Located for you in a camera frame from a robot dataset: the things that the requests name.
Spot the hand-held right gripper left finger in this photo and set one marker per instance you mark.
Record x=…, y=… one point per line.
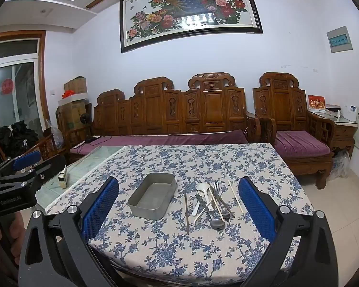
x=100, y=206

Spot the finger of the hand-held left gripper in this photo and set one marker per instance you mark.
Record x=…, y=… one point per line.
x=27, y=159
x=49, y=166

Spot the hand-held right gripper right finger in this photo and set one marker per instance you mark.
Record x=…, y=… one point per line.
x=257, y=209

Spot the light bamboo chopstick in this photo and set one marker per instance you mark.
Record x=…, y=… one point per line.
x=217, y=207
x=236, y=198

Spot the white soup spoon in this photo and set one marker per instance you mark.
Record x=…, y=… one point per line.
x=202, y=189
x=211, y=206

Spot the grey metal tray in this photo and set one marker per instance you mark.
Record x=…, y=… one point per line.
x=152, y=194

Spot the white plastic utensil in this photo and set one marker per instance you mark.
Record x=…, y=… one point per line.
x=199, y=213

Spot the brown wooden chopstick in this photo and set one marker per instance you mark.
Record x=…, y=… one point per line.
x=186, y=215
x=224, y=207

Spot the person's left hand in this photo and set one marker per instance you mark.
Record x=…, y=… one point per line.
x=16, y=239

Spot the small toothpick box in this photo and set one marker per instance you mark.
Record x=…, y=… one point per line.
x=62, y=179

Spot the pile of black clothes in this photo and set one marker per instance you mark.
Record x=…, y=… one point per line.
x=18, y=139

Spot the crumpled plastic bag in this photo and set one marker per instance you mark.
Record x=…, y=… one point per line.
x=55, y=136

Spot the small steel spoon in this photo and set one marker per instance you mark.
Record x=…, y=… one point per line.
x=226, y=214

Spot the wooden chair with armrests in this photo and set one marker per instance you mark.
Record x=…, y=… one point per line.
x=62, y=134

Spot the large steel spoon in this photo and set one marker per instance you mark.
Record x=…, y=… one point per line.
x=217, y=224

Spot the steel fork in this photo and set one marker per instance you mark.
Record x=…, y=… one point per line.
x=216, y=187
x=219, y=189

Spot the large cardboard box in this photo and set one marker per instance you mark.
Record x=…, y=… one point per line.
x=73, y=115

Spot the small black fan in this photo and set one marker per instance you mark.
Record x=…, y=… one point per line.
x=84, y=119

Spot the orange cloth bundle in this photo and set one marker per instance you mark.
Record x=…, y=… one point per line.
x=69, y=94

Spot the red paper decoration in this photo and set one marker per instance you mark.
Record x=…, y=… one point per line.
x=7, y=86

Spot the purple chair cushion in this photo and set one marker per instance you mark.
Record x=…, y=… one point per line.
x=299, y=143

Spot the blue floral tablecloth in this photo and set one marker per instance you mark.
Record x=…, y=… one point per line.
x=173, y=245

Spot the small cardboard box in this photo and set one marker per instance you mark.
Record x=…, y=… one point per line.
x=76, y=85

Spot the clear plastic bag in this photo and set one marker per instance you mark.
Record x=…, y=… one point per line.
x=339, y=164

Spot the purple sofa cushion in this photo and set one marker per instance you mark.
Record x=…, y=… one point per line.
x=167, y=140

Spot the carved wooden armchair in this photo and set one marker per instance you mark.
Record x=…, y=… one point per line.
x=281, y=104

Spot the wooden side table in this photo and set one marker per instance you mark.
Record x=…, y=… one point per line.
x=344, y=137

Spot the carved wooden screen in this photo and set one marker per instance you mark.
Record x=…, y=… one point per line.
x=155, y=107

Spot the red gift box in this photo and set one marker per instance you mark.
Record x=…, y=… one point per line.
x=316, y=103

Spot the small white device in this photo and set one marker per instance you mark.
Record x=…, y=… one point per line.
x=353, y=113

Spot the framed peacock flower painting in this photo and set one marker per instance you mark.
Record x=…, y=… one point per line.
x=182, y=12

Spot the wooden door frame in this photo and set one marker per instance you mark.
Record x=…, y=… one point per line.
x=42, y=80

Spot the wall electrical panel box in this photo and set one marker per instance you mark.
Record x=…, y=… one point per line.
x=339, y=39

